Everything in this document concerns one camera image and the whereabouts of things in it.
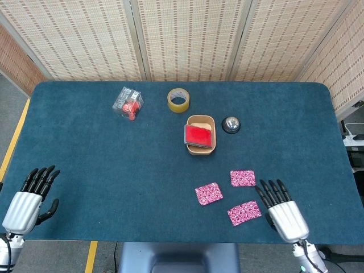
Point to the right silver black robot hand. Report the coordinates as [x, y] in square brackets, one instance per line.
[287, 219]

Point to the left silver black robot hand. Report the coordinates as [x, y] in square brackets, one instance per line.
[22, 210]

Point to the pink patterned rectangular block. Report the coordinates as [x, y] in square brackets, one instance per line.
[209, 194]
[244, 213]

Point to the pink patterned pouch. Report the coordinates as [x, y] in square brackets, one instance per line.
[242, 178]

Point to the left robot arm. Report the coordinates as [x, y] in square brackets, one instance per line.
[8, 253]

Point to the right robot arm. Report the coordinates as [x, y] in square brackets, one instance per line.
[311, 258]

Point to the yellow floor tape strip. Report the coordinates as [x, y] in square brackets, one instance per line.
[91, 256]
[14, 139]

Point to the blue felt table cloth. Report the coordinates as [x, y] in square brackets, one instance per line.
[113, 170]

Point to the white power strip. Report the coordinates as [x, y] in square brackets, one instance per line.
[354, 138]

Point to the brown paper box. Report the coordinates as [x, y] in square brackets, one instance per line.
[200, 152]

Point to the silver call bell black base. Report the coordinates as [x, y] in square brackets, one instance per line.
[231, 123]

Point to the red ink pad case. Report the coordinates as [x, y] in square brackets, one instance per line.
[197, 136]

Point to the woven bamboo screen panel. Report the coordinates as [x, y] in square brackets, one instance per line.
[187, 37]
[284, 37]
[347, 71]
[79, 37]
[14, 65]

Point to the clear plastic box red pieces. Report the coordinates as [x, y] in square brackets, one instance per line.
[126, 102]

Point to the yellowish packing tape roll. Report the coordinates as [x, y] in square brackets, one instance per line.
[177, 109]

